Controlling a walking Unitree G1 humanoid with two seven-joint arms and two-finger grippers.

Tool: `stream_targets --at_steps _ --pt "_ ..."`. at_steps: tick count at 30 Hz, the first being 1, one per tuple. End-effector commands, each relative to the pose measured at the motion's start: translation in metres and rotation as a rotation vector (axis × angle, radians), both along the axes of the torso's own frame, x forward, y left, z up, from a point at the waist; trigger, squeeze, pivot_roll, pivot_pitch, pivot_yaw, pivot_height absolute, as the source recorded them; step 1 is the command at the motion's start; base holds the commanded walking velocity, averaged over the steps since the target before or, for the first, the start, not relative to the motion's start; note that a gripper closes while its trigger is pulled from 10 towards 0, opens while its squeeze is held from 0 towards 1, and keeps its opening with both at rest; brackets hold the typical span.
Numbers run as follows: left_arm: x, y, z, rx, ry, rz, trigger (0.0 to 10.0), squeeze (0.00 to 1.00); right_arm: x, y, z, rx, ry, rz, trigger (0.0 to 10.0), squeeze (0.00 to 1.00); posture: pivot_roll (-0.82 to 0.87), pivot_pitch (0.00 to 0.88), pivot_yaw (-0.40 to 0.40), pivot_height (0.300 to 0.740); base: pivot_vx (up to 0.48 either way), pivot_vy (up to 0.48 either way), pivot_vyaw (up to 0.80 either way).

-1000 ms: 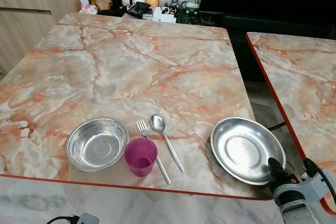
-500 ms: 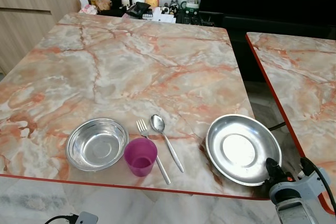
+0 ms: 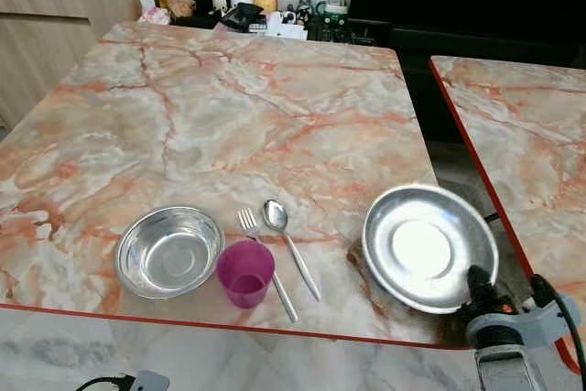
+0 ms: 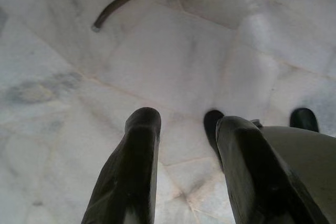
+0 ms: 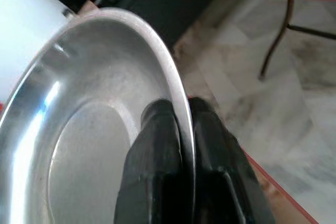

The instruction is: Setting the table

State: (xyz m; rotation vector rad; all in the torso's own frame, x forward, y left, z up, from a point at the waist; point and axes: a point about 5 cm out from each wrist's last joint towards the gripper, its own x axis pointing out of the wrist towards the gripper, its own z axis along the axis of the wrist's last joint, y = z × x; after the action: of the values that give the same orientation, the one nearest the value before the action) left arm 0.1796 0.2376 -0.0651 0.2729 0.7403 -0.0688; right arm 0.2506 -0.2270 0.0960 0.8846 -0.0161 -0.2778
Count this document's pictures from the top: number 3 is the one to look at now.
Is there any orange marble folding table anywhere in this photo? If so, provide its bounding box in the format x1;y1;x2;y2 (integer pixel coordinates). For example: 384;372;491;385
430;54;586;375
0;20;541;351

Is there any pink white small packet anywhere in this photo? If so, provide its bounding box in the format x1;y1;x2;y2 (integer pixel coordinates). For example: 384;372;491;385
137;5;173;26

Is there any purple plastic cup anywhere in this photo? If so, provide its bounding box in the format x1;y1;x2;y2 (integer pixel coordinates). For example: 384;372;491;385
216;240;277;310

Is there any steel plate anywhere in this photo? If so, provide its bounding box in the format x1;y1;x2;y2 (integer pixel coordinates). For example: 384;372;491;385
362;184;501;314

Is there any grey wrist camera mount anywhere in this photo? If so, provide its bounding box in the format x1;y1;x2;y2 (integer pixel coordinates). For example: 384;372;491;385
128;370;171;391
462;295;582;352

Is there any black pouch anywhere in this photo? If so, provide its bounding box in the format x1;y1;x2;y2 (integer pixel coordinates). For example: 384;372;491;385
220;4;268;35

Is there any steel fork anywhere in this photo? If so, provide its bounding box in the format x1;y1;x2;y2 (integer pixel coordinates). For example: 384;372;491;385
238;207;300;323

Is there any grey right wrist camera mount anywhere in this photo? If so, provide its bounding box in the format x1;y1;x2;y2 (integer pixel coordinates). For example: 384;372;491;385
462;295;582;352

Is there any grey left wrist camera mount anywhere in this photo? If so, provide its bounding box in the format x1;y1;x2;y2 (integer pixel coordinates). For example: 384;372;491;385
128;370;171;391

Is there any light wood cabinet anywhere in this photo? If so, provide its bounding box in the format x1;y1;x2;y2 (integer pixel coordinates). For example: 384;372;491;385
0;0;155;131

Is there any steel bowl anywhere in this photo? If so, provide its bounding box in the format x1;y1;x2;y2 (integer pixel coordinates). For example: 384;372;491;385
114;205;226;300

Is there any steel spoon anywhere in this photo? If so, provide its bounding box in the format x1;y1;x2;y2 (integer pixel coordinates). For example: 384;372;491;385
263;199;323;302

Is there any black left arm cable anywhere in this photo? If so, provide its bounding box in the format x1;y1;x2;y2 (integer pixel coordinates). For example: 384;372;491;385
75;374;135;391

